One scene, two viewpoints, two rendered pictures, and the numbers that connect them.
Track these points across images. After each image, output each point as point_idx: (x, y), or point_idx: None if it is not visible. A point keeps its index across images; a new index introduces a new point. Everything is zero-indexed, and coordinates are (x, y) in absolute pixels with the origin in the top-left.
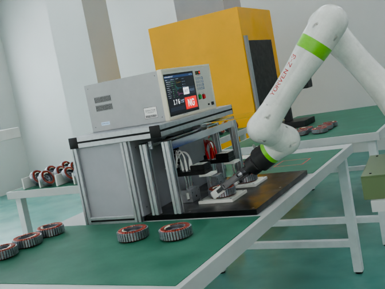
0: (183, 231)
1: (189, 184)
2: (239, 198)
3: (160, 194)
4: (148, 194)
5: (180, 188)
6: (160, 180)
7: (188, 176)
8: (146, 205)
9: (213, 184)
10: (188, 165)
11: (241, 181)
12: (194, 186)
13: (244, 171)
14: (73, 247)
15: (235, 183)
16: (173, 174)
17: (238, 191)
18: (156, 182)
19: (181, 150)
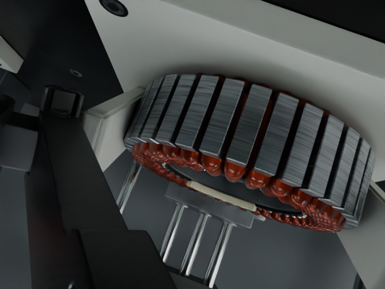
0: None
1: (200, 230)
2: (380, 29)
3: (252, 235)
4: (318, 281)
5: (123, 168)
6: (219, 272)
7: (189, 268)
8: (346, 253)
9: (10, 93)
10: (14, 202)
11: (57, 102)
12: (174, 201)
13: None
14: None
15: (112, 128)
16: None
17: (142, 40)
18: (246, 281)
19: (12, 279)
